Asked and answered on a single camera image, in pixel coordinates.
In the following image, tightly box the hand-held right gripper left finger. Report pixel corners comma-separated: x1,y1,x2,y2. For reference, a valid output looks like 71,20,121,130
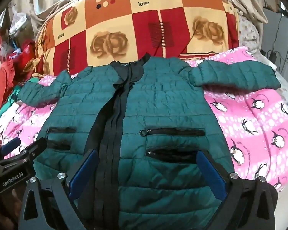
19,149,100,230

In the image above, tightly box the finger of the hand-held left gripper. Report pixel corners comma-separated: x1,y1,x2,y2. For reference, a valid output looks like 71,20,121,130
0,137,22,161
0,138,48,171

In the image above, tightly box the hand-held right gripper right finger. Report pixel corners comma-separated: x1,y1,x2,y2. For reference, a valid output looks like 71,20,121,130
196,150,279,230

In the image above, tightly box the green quilted jacket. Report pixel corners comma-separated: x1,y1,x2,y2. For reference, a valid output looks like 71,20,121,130
17,53,282,230

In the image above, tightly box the red clothes pile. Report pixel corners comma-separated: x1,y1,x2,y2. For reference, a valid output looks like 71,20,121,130
0,41,40,109

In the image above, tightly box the teal cloth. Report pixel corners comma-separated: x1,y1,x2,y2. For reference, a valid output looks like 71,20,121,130
0,76,40,123

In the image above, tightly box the pink penguin blanket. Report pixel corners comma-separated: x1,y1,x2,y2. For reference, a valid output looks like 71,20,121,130
0,45,288,193

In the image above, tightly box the clear plastic bag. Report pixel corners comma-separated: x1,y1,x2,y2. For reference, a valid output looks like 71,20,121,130
8,11,30,40

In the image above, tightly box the black power adapter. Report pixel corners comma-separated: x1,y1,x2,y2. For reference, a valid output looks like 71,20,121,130
268,50,279,63

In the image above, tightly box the white floral bedding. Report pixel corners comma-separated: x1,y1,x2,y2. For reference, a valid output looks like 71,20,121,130
237,11,263,56

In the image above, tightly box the rose print patchwork quilt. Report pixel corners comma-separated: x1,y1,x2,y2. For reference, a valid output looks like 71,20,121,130
35,0,240,76

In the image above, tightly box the white cabinet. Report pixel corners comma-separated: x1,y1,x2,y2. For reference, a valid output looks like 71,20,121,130
262,5,288,77

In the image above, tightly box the thin black cable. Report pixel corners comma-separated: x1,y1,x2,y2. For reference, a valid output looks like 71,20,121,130
153,26,200,58

